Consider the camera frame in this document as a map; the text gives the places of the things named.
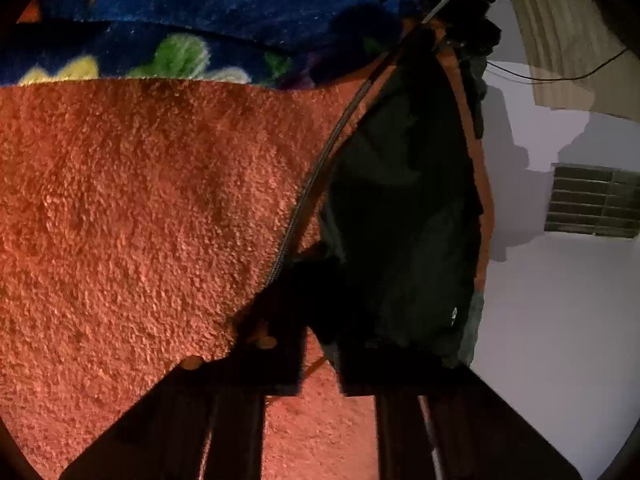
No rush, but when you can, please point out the folded grey-green garment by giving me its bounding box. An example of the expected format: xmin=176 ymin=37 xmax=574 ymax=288
xmin=456 ymin=55 xmax=490 ymax=368

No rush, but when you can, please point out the orange fleece blanket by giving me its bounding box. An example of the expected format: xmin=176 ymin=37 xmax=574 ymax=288
xmin=0 ymin=20 xmax=496 ymax=480

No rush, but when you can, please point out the striped beige curtain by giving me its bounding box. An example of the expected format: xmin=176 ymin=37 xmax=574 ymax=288
xmin=511 ymin=0 xmax=640 ymax=122

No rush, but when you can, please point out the wall ventilation grille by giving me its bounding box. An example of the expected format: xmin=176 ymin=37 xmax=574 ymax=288
xmin=544 ymin=162 xmax=640 ymax=240

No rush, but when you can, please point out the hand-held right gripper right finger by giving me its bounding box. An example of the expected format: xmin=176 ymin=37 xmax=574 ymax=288
xmin=339 ymin=342 xmax=583 ymax=480

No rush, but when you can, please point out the grey braided cable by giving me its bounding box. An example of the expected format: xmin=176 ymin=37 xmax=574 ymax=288
xmin=267 ymin=0 xmax=488 ymax=286

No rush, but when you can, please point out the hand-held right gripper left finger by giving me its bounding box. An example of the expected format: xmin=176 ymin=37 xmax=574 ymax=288
xmin=60 ymin=277 xmax=311 ymax=480

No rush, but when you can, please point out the blue floral blanket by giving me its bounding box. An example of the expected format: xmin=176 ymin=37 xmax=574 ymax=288
xmin=0 ymin=0 xmax=431 ymax=92

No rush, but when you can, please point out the black shirt with grey print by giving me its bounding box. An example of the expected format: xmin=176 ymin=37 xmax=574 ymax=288
xmin=317 ymin=25 xmax=496 ymax=368

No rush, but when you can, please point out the thin black cable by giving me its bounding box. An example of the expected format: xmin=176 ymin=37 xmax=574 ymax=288
xmin=486 ymin=47 xmax=632 ymax=82

